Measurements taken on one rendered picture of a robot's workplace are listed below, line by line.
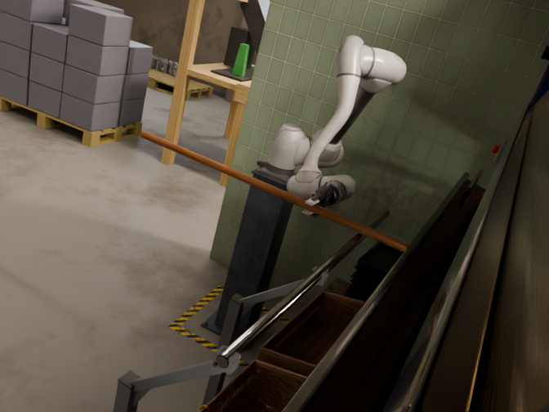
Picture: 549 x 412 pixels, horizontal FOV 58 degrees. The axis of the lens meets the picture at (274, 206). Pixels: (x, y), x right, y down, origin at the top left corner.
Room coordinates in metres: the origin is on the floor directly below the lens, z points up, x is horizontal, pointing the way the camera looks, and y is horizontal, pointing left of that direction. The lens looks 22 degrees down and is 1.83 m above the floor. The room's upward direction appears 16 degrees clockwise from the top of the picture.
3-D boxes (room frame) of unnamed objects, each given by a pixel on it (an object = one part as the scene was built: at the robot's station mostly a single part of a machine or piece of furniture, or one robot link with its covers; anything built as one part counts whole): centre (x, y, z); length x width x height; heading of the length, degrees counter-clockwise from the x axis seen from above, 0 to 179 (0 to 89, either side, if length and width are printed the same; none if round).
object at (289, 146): (2.50, 0.02, 1.17); 0.18 x 0.16 x 0.22; 114
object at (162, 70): (8.47, 2.40, 0.19); 1.45 x 0.96 x 0.39; 72
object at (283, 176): (2.50, 0.05, 1.03); 0.22 x 0.18 x 0.06; 72
